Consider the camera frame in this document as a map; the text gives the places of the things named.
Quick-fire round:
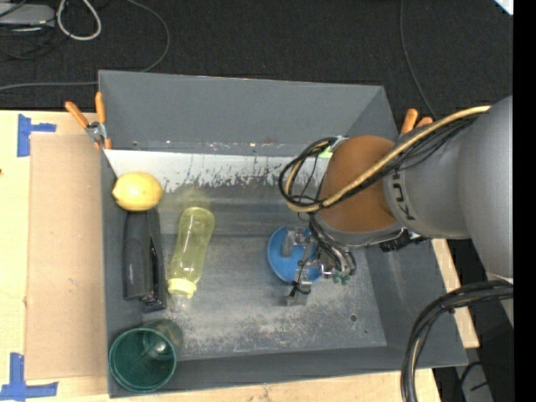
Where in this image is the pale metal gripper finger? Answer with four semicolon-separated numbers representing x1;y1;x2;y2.
283;265;315;307
280;229;306;260

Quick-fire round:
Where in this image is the blue round plate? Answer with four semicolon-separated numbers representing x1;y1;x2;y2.
266;224;324;285

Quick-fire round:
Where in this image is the yellow lemon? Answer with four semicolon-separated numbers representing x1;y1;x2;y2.
111;171;165;213

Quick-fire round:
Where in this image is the black stapler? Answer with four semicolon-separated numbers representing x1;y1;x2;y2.
121;207;168;312

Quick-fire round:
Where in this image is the grey metal bin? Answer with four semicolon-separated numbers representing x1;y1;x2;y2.
97;70;469;398

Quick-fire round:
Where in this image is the dark green cup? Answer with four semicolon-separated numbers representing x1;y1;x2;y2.
107;318;184;394

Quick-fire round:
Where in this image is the brown cardboard board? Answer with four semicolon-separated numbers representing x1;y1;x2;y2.
23;134;109;381

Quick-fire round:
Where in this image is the clear yellow plastic bottle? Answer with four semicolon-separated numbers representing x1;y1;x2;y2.
166;206;216;310

